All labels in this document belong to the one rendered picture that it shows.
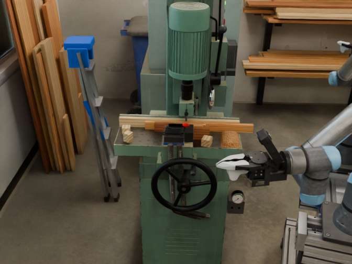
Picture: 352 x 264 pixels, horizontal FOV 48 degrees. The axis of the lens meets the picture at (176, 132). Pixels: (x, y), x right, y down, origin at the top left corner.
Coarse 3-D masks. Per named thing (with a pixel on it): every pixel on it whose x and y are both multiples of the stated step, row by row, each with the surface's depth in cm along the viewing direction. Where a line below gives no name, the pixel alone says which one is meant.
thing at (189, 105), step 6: (180, 96) 193; (192, 96) 193; (180, 102) 188; (186, 102) 188; (192, 102) 188; (180, 108) 188; (186, 108) 188; (192, 108) 188; (180, 114) 190; (192, 114) 190
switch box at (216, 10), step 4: (216, 0) 194; (224, 0) 194; (216, 4) 195; (224, 4) 195; (216, 8) 196; (224, 8) 197; (216, 12) 197; (216, 16) 198; (212, 20) 199; (212, 24) 200; (212, 28) 201
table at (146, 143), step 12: (120, 132) 196; (144, 132) 197; (156, 132) 197; (216, 132) 198; (120, 144) 186; (132, 144) 187; (144, 144) 187; (156, 144) 187; (216, 144) 188; (240, 144) 188; (144, 156) 189; (156, 156) 188; (204, 156) 187; (216, 156) 187
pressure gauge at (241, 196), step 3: (234, 192) 191; (237, 192) 190; (240, 192) 190; (231, 195) 193; (234, 195) 190; (237, 195) 190; (240, 195) 190; (243, 195) 190; (234, 198) 191; (237, 198) 191; (240, 198) 191; (243, 198) 191; (237, 201) 192; (240, 201) 192; (243, 201) 191
